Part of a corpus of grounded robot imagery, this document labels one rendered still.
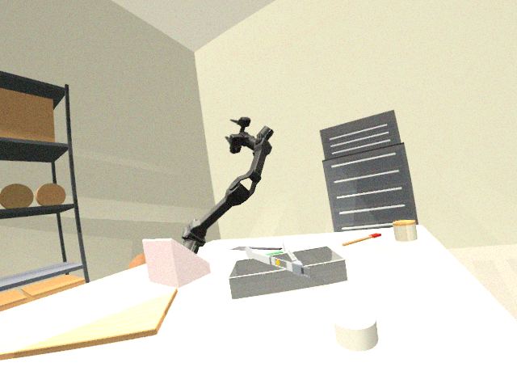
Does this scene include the red brush with wooden handle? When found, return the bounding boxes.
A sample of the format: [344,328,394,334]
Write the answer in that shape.
[342,233,381,246]

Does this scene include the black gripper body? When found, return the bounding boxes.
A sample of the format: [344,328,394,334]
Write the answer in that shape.
[229,117,254,154]

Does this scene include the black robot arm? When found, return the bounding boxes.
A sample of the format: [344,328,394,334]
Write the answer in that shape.
[181,125,274,255]

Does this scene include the grey spatula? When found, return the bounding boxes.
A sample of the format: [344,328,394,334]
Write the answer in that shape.
[230,246,283,251]

